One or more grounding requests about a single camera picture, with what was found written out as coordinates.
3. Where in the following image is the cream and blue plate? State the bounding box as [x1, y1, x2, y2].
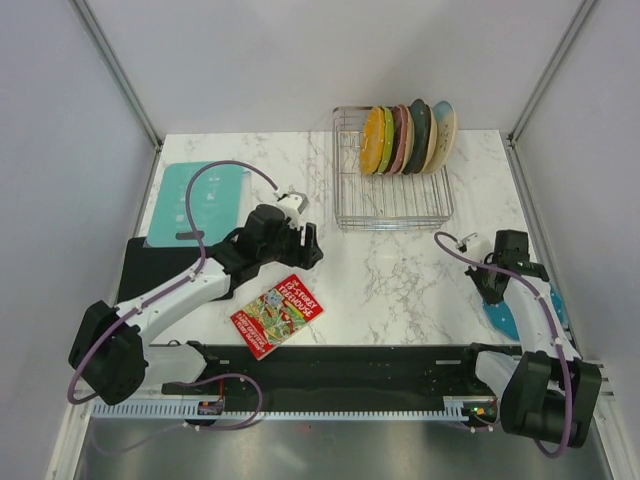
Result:
[422, 100, 458, 175]

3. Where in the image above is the pink polka dot plate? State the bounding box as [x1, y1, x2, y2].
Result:
[387, 104, 411, 174]

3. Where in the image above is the orange polka dot plate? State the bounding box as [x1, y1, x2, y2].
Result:
[359, 106, 387, 175]

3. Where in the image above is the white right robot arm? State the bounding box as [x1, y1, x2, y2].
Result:
[456, 230, 602, 448]

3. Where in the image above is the blue polka dot plate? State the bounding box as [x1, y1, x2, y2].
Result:
[482, 284, 569, 342]

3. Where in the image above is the wire dish rack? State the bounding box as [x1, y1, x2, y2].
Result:
[332, 106, 454, 231]

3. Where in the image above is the dark teal plate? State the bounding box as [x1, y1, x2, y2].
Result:
[402, 98, 432, 175]

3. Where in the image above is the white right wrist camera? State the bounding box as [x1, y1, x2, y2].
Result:
[456, 232, 493, 263]

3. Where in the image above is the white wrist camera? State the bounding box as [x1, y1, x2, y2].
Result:
[456, 232, 493, 263]
[275, 191, 309, 219]

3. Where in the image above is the red children's book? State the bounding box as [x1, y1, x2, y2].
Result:
[231, 274, 324, 361]

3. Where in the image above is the teal cutting board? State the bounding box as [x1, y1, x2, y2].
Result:
[146, 162, 251, 248]

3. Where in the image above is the green polka dot plate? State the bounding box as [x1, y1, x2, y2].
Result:
[376, 106, 395, 174]

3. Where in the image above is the white slotted cable duct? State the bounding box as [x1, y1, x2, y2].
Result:
[91, 397, 468, 422]

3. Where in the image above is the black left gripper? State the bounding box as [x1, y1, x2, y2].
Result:
[259, 218, 323, 271]

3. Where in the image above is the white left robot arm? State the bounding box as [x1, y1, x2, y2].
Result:
[68, 193, 323, 405]

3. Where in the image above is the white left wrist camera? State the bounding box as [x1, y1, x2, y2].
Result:
[275, 191, 309, 219]

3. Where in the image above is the black mat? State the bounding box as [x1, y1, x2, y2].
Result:
[116, 237, 201, 303]

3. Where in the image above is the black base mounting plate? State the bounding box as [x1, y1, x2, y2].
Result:
[162, 345, 492, 409]

